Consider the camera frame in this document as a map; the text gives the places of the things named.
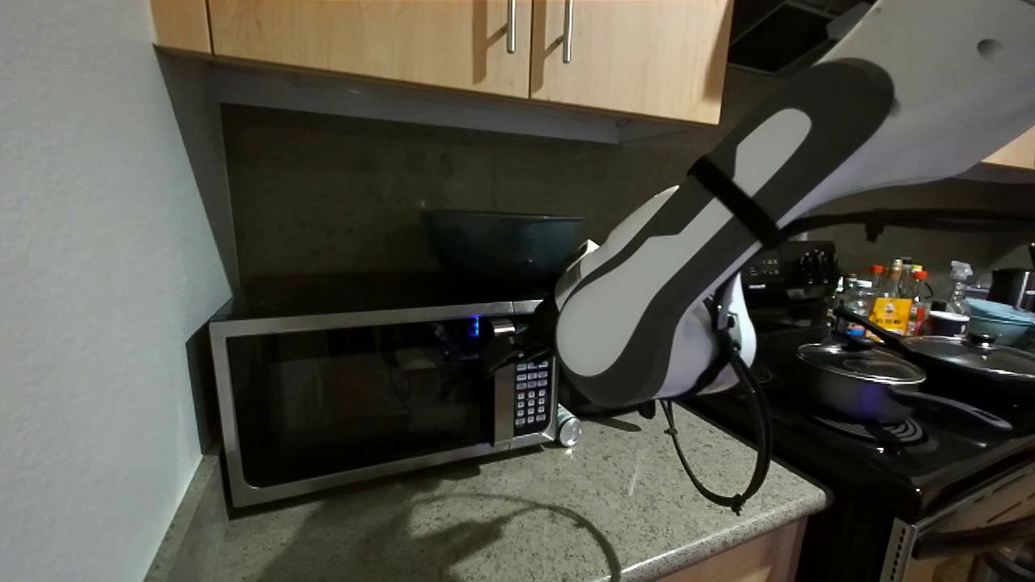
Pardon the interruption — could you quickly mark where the right steel cabinet handle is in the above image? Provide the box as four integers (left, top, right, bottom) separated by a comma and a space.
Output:
559, 0, 576, 64

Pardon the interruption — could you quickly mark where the left steel cabinet handle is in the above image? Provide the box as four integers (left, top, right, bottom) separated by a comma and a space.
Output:
505, 0, 518, 55

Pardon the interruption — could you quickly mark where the yellow oil bottle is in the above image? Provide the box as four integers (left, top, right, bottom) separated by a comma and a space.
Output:
871, 262, 913, 335

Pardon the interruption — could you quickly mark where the steel cabinet handle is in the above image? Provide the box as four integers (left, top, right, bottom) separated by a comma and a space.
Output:
559, 0, 576, 64
505, 0, 518, 55

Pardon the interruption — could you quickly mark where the far right wooden cabinet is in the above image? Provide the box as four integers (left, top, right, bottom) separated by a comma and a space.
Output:
985, 127, 1035, 173

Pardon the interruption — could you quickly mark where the black pot with glass lid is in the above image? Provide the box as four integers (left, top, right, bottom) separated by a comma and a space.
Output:
795, 342, 1011, 429

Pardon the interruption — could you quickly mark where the black frying pan with lid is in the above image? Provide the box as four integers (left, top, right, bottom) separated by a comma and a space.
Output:
837, 310, 1035, 409

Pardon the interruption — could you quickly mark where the stainless steel microwave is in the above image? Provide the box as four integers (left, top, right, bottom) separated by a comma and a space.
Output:
207, 300, 557, 512

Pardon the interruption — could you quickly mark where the light blue bowl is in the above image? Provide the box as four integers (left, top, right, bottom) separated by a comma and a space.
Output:
963, 298, 1035, 345

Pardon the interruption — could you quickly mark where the black electric stove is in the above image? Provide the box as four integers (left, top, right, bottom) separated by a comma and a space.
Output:
687, 236, 1035, 582

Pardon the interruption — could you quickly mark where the left wooden cabinet door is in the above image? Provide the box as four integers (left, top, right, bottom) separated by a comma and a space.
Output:
149, 0, 527, 97

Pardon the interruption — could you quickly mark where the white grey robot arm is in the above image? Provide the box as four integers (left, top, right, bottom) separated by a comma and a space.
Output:
553, 0, 1035, 412

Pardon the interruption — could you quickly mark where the black range hood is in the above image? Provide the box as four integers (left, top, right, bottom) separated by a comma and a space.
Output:
726, 0, 874, 71

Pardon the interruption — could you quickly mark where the lower wooden base cabinet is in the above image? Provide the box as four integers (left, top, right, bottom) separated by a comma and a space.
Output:
657, 517, 806, 582

